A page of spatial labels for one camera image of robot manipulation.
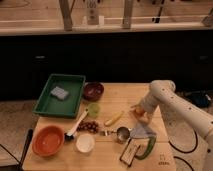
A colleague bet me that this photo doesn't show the red yellow apple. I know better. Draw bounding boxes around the red yellow apple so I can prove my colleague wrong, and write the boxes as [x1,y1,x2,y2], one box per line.
[133,106,145,117]

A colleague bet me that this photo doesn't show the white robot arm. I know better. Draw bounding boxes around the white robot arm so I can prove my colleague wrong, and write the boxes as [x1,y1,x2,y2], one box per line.
[133,80,213,147]

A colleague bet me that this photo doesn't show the metal measuring cup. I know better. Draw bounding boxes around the metal measuring cup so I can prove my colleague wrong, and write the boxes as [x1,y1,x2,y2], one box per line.
[99,127,130,144]

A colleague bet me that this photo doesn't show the grey folded cloth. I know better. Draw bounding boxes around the grey folded cloth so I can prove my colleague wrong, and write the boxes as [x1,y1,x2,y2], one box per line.
[130,122,156,139]

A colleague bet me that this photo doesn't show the yellow banana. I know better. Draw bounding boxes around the yellow banana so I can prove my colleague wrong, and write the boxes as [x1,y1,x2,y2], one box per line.
[104,111,124,127]

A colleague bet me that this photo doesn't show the bunch of red grapes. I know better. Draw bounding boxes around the bunch of red grapes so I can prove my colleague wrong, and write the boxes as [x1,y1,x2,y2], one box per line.
[77,121,99,133]

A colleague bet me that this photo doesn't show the dark red bowl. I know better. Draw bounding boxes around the dark red bowl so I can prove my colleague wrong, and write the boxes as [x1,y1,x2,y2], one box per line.
[83,82,104,101]

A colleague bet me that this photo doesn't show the small white bowl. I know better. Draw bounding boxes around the small white bowl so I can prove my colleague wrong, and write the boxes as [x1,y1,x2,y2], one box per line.
[76,133,95,153]

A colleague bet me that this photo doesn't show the grey blue sponge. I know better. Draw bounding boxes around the grey blue sponge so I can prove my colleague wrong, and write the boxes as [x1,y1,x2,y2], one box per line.
[51,86,69,100]

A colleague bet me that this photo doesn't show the green plastic tray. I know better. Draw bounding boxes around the green plastic tray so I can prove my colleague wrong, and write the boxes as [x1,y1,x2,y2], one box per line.
[33,74,86,118]

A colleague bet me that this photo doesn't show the orange plastic bowl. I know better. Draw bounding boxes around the orange plastic bowl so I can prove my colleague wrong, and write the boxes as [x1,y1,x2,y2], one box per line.
[32,125,65,157]

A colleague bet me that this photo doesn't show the black cable on floor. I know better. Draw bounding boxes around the black cable on floor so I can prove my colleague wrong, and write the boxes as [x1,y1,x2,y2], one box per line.
[168,128,201,155]

